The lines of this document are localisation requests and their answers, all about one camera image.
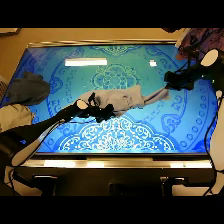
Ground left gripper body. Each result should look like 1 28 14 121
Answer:
87 103 116 123

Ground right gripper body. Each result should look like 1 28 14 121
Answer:
163 70 196 92

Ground grey pants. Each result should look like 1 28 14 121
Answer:
77 84 171 118

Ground purple patterned garment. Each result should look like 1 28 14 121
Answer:
175 28 224 63

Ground blue garment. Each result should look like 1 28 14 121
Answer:
2 71 52 107

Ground silver frame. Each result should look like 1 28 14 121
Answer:
0 39 224 197

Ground black cable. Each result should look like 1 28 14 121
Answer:
203 89 224 196

